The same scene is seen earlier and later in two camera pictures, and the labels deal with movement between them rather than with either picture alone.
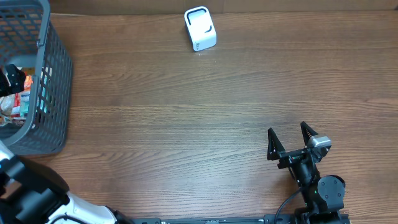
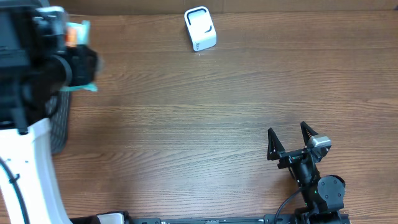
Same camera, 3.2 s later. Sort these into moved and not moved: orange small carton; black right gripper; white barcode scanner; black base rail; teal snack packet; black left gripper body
Moved: teal snack packet; orange small carton; black left gripper body
Not moved: white barcode scanner; black base rail; black right gripper
